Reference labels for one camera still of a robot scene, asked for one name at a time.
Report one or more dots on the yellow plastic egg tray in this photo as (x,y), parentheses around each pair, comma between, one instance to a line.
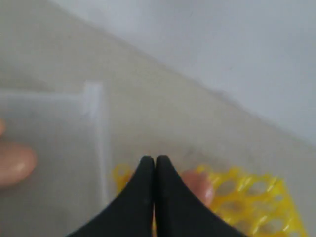
(256,205)

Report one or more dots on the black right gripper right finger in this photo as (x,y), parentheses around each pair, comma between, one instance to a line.
(178,212)

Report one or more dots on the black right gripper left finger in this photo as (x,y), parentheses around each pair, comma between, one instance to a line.
(130,214)

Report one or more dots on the brown egg top back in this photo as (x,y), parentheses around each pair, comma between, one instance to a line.
(2,127)

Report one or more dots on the clear plastic box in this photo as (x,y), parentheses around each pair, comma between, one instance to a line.
(68,187)

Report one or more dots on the brown egg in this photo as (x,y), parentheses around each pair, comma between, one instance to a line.
(2,127)
(200,185)
(17,162)

